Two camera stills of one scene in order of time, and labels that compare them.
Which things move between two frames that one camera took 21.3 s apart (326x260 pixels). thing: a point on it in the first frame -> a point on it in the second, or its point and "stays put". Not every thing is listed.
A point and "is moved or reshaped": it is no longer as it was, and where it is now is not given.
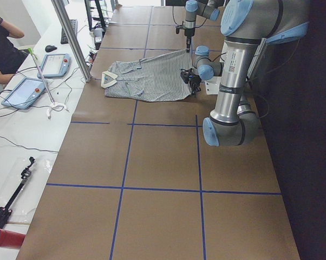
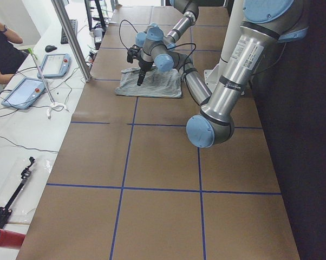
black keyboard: (74, 24) stays put
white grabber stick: (49, 109) stays put
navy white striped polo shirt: (163, 77) is moved or reshaped
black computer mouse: (49, 48) stays put
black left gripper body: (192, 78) -> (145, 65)
